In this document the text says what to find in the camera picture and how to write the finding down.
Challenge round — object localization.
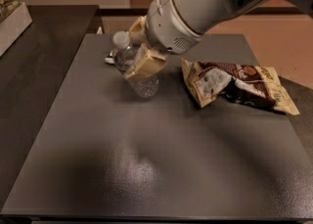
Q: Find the brown cream snack bag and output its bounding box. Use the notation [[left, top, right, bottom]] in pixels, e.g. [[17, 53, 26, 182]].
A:
[[181, 58, 299, 115]]

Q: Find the dark side table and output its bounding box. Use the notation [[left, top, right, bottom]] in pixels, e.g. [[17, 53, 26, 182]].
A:
[[0, 5, 99, 209]]

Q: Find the clear plastic water bottle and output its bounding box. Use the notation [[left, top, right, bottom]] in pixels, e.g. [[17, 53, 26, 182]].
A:
[[112, 31, 158, 99]]

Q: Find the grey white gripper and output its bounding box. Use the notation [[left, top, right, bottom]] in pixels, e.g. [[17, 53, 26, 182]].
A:
[[123, 0, 202, 81]]

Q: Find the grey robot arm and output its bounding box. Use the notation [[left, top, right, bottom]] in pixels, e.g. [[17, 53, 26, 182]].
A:
[[124, 0, 313, 80]]

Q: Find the white box at left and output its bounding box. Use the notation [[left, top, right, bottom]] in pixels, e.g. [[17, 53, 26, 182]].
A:
[[0, 0, 32, 57]]

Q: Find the blue white snack bag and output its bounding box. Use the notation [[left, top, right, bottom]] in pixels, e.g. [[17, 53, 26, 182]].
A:
[[105, 50, 115, 65]]

